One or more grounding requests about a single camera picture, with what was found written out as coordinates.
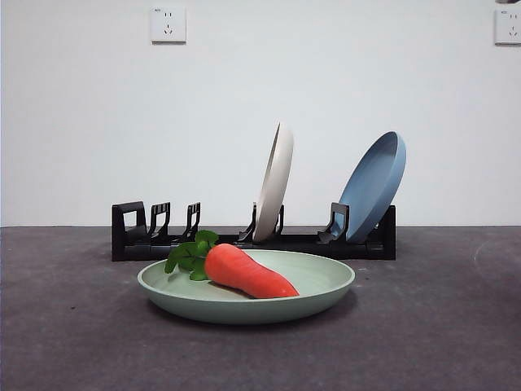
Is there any orange carrot with green leaves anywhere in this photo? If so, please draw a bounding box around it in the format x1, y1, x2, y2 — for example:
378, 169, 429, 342
164, 229, 301, 300

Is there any pale green plate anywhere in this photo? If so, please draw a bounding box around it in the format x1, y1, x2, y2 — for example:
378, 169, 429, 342
136, 248, 357, 326

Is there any cream white plate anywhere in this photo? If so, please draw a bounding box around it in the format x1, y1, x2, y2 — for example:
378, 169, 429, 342
252, 121, 295, 242

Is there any blue plate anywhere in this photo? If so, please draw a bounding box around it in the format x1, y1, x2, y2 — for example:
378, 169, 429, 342
337, 130, 407, 242

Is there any black plate rack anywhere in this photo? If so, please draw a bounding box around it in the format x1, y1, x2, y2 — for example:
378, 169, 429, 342
111, 200, 397, 262

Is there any white wall socket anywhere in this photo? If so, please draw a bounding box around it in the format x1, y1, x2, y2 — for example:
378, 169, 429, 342
151, 6, 187, 45
493, 7, 521, 46

